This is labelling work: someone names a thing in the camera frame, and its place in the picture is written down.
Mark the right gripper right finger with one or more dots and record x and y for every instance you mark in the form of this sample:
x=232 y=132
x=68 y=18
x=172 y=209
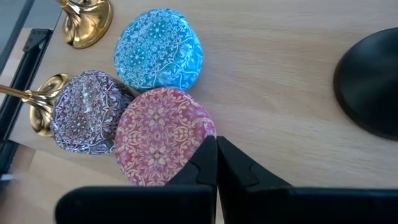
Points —
x=280 y=205

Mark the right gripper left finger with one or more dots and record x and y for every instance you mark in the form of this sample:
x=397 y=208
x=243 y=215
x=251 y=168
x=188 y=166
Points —
x=155 y=205

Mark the pink patterned candle tin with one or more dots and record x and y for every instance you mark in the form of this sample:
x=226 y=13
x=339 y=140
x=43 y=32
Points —
x=158 y=133

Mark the purple patterned candle tin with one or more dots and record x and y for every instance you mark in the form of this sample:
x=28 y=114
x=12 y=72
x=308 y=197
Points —
x=90 y=112

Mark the gold candlestick holder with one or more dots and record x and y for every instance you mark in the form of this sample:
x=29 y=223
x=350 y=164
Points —
x=87 y=25
x=43 y=105

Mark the black candlestick holder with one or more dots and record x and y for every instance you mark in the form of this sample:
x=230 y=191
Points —
x=370 y=84

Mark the teal patterned candle tin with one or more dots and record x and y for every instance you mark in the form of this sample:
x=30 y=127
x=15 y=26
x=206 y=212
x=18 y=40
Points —
x=158 y=49

